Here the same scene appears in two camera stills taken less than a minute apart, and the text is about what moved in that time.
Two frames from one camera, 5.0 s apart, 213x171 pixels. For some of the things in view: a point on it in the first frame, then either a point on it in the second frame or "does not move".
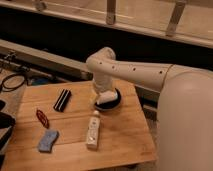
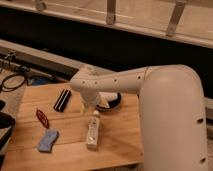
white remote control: (93, 131) does not move
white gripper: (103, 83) to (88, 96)
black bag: (7, 121) does not move
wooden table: (58, 125) does not move
